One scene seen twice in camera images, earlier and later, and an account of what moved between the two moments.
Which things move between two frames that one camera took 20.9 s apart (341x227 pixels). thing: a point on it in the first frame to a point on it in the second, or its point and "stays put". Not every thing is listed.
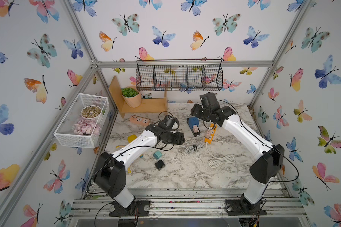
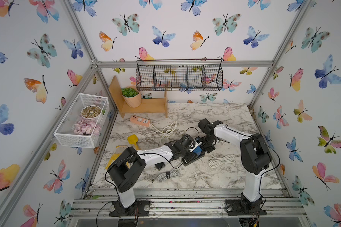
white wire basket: (86, 125) stays put
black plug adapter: (159, 164) stays put
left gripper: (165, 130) to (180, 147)
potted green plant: (132, 96) stays put
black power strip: (196, 134) to (191, 157)
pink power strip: (139, 120) stays put
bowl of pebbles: (91, 112) stays put
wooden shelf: (147, 105) stays put
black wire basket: (178, 74) stays put
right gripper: (196, 109) to (209, 149)
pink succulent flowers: (87, 126) stays put
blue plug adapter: (193, 120) to (198, 151)
